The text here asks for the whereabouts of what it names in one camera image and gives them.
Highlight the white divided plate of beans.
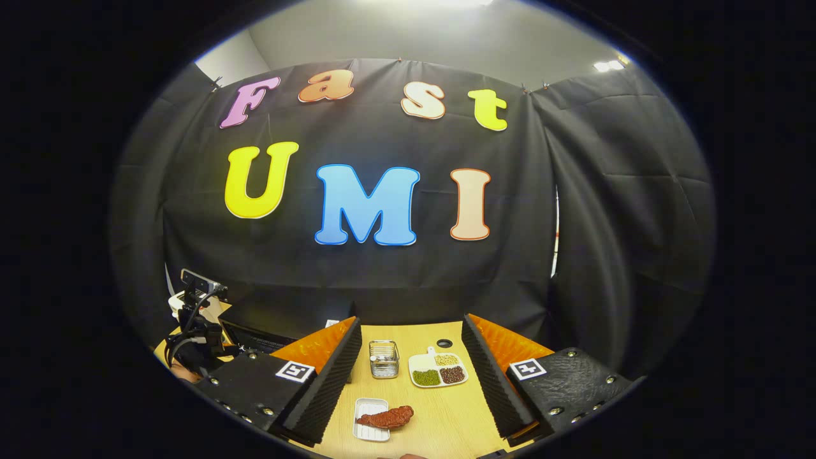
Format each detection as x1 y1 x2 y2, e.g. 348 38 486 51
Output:
408 346 469 388

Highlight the black backdrop cloth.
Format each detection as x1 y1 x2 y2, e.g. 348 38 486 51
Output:
108 57 718 383

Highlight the white rectangular dish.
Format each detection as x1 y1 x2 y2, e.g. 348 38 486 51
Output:
353 398 390 442

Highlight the metal wire holder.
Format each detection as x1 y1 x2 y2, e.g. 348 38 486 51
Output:
369 340 400 379

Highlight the black electric oven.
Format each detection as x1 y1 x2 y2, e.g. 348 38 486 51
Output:
218 287 358 358

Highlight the red-brown grilled meat piece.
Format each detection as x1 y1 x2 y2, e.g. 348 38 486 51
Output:
356 405 415 429

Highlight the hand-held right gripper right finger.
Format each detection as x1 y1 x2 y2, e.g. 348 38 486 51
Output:
462 312 638 447

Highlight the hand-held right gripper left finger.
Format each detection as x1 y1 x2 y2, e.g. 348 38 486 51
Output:
191 316 363 447

